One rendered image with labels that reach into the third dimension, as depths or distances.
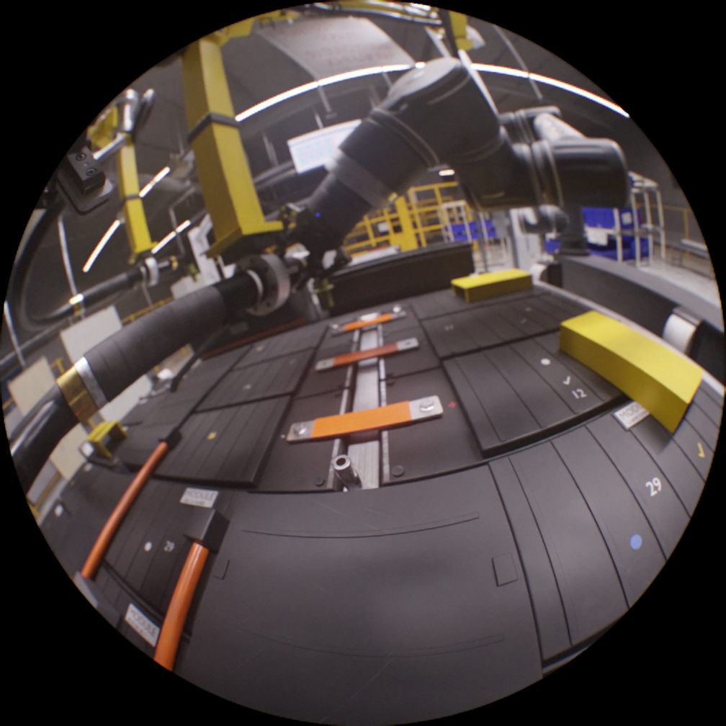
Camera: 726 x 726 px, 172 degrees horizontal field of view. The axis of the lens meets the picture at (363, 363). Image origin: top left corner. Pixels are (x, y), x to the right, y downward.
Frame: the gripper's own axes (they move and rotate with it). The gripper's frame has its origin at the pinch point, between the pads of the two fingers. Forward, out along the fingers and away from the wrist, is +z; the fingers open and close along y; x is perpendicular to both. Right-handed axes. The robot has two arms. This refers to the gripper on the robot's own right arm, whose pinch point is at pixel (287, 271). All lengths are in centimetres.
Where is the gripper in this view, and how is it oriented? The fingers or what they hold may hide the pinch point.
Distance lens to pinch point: 39.6
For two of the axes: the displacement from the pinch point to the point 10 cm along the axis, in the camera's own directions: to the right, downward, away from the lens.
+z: -6.5, 5.1, 5.7
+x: 3.0, -5.1, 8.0
